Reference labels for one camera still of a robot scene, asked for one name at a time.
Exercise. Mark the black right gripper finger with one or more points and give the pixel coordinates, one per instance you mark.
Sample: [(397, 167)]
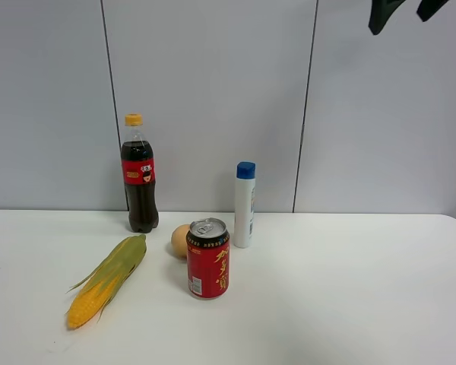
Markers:
[(428, 8)]

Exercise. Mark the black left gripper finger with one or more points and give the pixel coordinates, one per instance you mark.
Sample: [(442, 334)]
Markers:
[(381, 11)]

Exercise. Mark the white bottle with blue cap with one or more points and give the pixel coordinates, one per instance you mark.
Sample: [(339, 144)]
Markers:
[(244, 203)]

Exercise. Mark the cola bottle with yellow cap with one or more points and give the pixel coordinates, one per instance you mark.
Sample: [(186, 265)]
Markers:
[(138, 171)]

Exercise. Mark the red drink can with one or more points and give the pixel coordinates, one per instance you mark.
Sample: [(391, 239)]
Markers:
[(208, 258)]

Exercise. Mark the yellow corn cob with husk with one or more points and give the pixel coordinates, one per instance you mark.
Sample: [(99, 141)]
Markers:
[(100, 287)]

